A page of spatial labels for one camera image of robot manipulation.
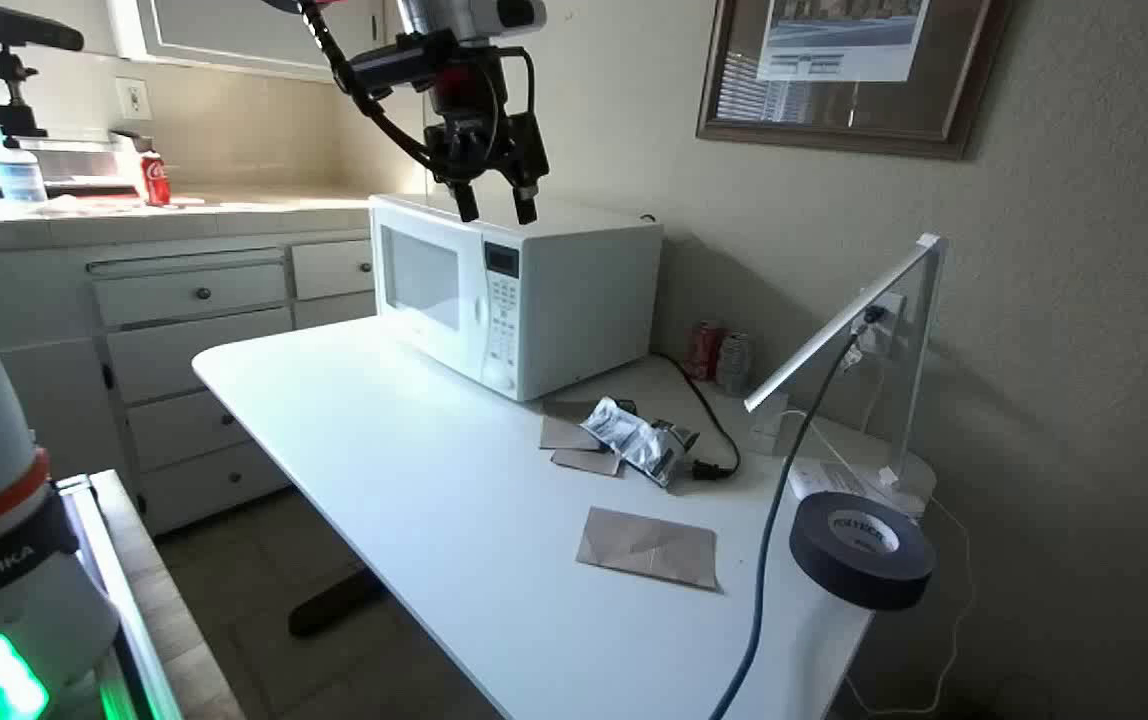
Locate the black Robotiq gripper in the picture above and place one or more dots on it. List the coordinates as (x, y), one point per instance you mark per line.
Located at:
(485, 127)

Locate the white microwave oven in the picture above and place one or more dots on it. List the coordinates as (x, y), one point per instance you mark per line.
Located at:
(587, 307)

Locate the white countertop box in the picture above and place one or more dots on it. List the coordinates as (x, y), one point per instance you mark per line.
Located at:
(85, 164)

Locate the red container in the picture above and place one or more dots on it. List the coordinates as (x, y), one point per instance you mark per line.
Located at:
(703, 351)

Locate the silver foil packet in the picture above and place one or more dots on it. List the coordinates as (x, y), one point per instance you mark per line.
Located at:
(634, 438)

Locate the brown paper patch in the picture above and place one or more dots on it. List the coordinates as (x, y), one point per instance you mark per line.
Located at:
(591, 463)
(647, 545)

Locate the white upper cabinet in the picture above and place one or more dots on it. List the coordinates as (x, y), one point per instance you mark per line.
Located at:
(252, 25)

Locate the white drawer cabinet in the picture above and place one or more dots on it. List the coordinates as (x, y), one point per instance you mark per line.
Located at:
(197, 286)

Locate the red can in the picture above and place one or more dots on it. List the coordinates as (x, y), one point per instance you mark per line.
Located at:
(159, 178)

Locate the black table foot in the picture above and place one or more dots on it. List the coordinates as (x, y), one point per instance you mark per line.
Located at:
(335, 604)

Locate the black tape roll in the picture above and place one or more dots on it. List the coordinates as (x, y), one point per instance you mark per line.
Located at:
(816, 555)

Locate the white wall switch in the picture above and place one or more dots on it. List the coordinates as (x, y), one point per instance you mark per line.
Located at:
(135, 100)

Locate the brown framed wall picture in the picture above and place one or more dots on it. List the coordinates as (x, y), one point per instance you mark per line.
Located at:
(852, 40)

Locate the white wall outlet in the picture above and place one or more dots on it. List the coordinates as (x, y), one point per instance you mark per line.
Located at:
(884, 326)

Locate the black camera on stand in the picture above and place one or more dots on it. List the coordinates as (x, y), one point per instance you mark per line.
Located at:
(7, 25)

